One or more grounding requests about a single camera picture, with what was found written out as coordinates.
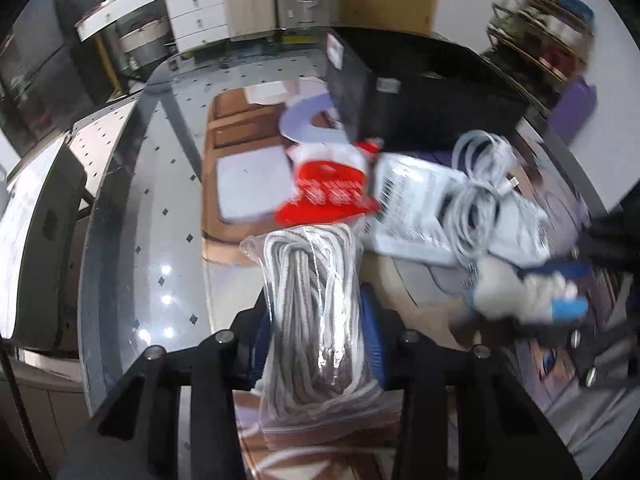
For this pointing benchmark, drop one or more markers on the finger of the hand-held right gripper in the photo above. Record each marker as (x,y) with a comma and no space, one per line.
(560,271)
(570,307)

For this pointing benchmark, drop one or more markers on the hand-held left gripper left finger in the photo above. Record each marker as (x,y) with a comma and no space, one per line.
(261,350)

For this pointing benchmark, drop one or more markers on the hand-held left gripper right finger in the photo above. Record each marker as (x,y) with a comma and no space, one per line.
(372,340)

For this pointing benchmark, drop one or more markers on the white cloth bundle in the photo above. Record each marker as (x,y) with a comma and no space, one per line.
(500,285)

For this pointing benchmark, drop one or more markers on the white plastic packet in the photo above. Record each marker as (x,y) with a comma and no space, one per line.
(405,200)

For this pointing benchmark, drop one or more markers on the red and white packet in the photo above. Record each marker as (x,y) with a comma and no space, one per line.
(325,190)

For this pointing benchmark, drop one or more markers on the black cardboard box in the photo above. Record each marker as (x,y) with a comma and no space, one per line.
(425,100)

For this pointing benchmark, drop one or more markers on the purple rolled mat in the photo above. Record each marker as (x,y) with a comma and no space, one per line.
(575,105)

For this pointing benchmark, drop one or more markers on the wooden shoe rack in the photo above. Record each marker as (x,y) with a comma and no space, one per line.
(550,67)

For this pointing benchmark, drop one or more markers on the printed desk mat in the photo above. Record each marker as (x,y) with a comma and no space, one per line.
(240,125)

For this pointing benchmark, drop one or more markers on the grey side table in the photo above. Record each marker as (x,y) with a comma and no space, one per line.
(45,240)

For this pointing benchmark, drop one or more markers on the woven laundry basket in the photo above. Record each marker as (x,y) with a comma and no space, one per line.
(142,40)

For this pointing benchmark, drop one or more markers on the black refrigerator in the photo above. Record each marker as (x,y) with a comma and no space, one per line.
(35,90)

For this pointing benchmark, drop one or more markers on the white desk with drawers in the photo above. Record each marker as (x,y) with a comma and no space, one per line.
(190,0)

